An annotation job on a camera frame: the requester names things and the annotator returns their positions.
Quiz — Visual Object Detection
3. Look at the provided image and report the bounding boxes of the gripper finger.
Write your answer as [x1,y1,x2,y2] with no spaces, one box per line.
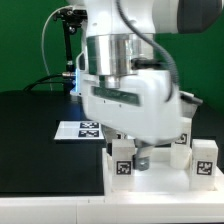
[132,139,154,171]

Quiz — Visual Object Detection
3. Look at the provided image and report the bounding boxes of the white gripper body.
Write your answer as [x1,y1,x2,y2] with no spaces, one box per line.
[79,68,184,146]

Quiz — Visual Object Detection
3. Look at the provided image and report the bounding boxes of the white square tabletop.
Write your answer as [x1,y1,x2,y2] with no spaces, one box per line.
[103,148,224,194]

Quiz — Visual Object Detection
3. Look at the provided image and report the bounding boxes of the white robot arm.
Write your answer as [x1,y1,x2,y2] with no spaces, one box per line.
[67,0,224,171]

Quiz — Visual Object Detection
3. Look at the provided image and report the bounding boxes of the white front fence bar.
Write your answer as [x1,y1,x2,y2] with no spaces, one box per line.
[0,192,224,224]

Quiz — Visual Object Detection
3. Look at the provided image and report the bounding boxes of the braided grey wrist cable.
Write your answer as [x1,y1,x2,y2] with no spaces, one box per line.
[115,0,181,101]

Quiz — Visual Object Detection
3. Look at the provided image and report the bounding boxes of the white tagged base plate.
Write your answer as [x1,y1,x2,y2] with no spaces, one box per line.
[54,121,104,140]

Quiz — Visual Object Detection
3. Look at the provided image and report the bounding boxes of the grey camera cable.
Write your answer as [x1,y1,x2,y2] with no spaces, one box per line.
[41,6,64,92]

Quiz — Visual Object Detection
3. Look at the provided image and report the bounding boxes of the black cables on table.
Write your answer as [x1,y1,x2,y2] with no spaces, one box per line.
[23,72,77,93]

